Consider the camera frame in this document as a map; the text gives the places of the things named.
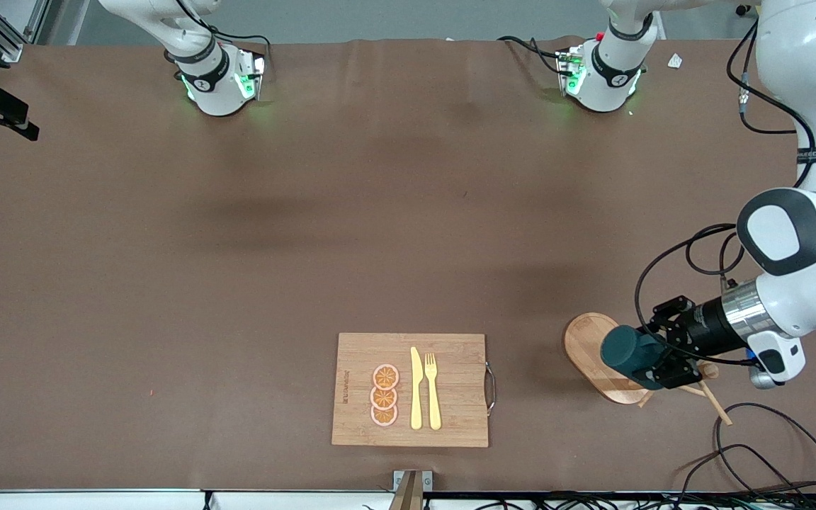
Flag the dark teal ceramic cup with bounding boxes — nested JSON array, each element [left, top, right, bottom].
[[601, 324, 669, 391]]

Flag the wooden mug tree stand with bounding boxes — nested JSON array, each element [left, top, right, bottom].
[[564, 312, 733, 426]]

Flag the yellow plastic fork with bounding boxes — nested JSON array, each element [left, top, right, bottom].
[[424, 353, 443, 431]]

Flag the yellow plastic knife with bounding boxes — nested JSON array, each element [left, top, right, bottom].
[[410, 346, 424, 431]]

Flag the black cable looped on table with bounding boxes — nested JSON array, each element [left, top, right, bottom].
[[676, 402, 816, 500]]

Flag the black cables along table edge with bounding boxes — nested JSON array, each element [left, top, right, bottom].
[[482, 487, 816, 510]]

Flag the bamboo cutting board with handle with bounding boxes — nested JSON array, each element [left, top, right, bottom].
[[331, 333, 497, 448]]

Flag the black right arm base cable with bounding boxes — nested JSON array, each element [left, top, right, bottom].
[[174, 0, 272, 68]]

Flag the black arm base cable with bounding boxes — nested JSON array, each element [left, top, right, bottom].
[[174, 0, 272, 68], [497, 34, 566, 77]]

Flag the grey metal bracket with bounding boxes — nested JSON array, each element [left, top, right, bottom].
[[393, 470, 434, 492]]

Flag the black left arm base cable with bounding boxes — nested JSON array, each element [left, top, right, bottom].
[[497, 34, 566, 77]]

